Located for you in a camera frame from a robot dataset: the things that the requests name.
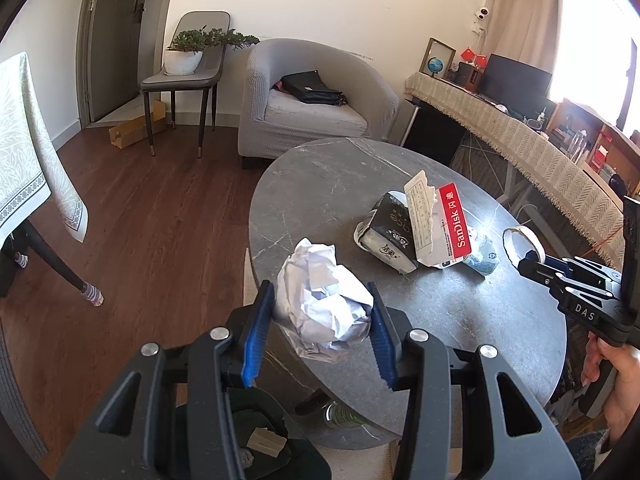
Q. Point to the beige cardboard scrap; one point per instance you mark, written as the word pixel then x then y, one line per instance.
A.
pixel 267 442

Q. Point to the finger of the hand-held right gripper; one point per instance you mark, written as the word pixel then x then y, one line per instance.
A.
pixel 545 277
pixel 585 269

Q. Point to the black computer monitor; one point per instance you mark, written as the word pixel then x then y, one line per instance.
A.
pixel 515 82

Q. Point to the small blue globe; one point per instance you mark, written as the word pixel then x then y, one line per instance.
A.
pixel 434 65

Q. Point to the grey armchair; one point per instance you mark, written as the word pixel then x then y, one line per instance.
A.
pixel 320 115

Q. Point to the white red label packaging box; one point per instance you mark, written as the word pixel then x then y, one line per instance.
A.
pixel 445 230

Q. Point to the grey dining chair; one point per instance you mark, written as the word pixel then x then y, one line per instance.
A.
pixel 175 80

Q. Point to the black tissue packet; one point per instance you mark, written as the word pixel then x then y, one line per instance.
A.
pixel 387 240

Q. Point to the wooden desk organizer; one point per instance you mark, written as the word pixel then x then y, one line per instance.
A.
pixel 600 145

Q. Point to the flat cardboard box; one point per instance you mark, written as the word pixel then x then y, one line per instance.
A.
pixel 132 132

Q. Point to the blue white wrapper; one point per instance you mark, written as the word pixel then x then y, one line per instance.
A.
pixel 482 257

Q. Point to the black desk cabinet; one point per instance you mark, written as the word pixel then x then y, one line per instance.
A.
pixel 435 130

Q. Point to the dining table with black legs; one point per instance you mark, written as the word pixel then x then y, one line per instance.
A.
pixel 55 260

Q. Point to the white security camera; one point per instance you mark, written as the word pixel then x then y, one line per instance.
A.
pixel 482 14

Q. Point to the wooden picture frame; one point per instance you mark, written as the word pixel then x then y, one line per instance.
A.
pixel 425 50

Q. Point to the cardboard tape roll core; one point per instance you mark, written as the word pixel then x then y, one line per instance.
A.
pixel 507 247

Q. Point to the white paper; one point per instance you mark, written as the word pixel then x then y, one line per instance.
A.
pixel 320 290

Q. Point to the pink cloth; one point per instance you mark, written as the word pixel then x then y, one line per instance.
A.
pixel 278 87

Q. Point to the beige fringed desk cloth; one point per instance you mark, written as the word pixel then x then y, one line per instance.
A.
pixel 525 150

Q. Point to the potted plant in white pot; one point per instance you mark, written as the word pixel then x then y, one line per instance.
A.
pixel 182 62

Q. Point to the striped table leg sock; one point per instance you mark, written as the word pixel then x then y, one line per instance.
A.
pixel 92 296
pixel 22 260

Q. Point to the cream curtain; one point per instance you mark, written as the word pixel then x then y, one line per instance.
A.
pixel 525 15

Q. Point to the person's right hand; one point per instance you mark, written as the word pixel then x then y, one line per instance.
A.
pixel 627 385

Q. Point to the black handbag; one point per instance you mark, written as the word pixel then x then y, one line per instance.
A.
pixel 312 87

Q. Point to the grey door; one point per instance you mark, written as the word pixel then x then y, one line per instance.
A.
pixel 112 35

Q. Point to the table with patterned tablecloth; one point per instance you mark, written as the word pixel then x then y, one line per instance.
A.
pixel 25 150

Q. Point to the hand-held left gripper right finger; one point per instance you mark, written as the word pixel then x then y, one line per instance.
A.
pixel 382 345

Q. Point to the dark green trash bin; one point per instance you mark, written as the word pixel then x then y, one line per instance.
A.
pixel 300 460

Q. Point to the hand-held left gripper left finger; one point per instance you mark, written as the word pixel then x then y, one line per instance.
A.
pixel 255 345

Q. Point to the clear plastic bottle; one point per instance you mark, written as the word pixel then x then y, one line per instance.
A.
pixel 342 416

